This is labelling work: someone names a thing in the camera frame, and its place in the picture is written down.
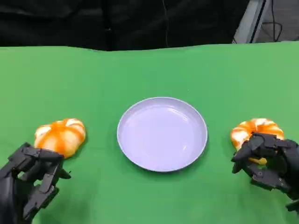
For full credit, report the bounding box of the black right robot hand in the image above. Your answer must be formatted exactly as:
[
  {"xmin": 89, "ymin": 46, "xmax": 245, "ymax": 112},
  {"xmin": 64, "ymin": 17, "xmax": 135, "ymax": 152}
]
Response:
[{"xmin": 231, "ymin": 132, "xmax": 299, "ymax": 213}]

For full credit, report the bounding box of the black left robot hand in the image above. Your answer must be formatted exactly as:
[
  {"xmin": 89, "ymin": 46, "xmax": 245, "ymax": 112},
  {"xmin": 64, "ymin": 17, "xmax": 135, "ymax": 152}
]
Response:
[{"xmin": 0, "ymin": 142, "xmax": 72, "ymax": 224}]

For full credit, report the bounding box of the orange and white bread roll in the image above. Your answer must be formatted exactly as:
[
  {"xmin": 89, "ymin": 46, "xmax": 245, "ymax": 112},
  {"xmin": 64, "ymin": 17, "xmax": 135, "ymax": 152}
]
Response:
[
  {"xmin": 34, "ymin": 118, "xmax": 87, "ymax": 159},
  {"xmin": 230, "ymin": 118, "xmax": 285, "ymax": 165}
]

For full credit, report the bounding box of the lilac plate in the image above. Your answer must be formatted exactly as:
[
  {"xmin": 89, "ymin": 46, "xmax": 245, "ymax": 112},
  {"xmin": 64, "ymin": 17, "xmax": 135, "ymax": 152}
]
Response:
[{"xmin": 116, "ymin": 97, "xmax": 208, "ymax": 173}]

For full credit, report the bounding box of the grey upright panel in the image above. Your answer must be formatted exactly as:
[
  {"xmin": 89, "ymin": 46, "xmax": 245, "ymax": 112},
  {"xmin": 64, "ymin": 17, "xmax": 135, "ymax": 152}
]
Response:
[{"xmin": 232, "ymin": 0, "xmax": 274, "ymax": 44}]

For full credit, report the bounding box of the green table cloth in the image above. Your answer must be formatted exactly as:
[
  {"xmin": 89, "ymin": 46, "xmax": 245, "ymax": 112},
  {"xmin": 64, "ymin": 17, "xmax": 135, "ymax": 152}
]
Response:
[{"xmin": 0, "ymin": 40, "xmax": 299, "ymax": 224}]

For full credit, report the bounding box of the black drape cloth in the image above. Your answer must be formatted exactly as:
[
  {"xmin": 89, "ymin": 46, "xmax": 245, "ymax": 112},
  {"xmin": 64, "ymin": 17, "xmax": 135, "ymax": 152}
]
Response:
[{"xmin": 0, "ymin": 0, "xmax": 249, "ymax": 51}]

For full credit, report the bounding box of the black looped cable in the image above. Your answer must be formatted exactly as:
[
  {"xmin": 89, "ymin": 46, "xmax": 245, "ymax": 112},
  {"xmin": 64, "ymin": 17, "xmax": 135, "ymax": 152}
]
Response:
[{"xmin": 260, "ymin": 0, "xmax": 284, "ymax": 43}]

